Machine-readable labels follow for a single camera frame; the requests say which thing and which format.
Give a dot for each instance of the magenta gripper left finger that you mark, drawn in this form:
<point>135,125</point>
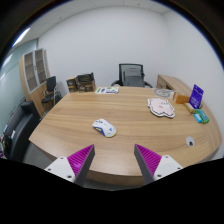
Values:
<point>75,167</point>

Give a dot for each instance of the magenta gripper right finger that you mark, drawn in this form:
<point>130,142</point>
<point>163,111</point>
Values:
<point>154,166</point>

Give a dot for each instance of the white blue yellow computer mouse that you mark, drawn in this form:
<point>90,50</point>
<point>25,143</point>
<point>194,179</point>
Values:
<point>104,127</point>

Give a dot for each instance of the pink cartoon mouse pad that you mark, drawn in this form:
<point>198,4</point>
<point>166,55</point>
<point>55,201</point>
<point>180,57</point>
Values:
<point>161,107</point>

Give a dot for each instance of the yellow small box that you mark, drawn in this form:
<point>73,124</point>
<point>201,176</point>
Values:
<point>189,107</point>

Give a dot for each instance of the green tissue packet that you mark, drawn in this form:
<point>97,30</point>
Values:
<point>200,116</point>

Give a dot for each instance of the black leather sofa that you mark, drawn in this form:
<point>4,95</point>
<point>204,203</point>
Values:
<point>19,128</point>

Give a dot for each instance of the orange wooden box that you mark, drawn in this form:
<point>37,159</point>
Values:
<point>180,98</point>

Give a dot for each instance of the round patterned coaster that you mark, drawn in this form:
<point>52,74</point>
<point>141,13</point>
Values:
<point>166,93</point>

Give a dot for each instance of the black side chair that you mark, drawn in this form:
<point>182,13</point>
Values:
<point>51,93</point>

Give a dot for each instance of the green white paper sheet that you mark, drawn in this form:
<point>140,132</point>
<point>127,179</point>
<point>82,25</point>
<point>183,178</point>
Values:
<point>107,90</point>

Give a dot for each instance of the purple acrylic sign stand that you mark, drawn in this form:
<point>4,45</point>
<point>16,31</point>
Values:
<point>196,96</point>

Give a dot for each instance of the wooden side desk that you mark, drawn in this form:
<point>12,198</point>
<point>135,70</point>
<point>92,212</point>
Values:
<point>173,83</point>

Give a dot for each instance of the dark cardboard box small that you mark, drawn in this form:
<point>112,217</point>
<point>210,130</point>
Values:
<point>72,85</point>

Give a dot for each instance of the dark cardboard box large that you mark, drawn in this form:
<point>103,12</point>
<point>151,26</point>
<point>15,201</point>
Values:
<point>86,82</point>

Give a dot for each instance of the grey mesh office chair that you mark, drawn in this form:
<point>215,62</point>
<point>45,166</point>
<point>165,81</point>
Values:
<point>132,75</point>

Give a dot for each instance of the wooden glass-door cabinet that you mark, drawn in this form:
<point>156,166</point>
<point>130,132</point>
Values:
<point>34,72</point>

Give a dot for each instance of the table cable grommet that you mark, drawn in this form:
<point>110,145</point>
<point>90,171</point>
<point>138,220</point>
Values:
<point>190,141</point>

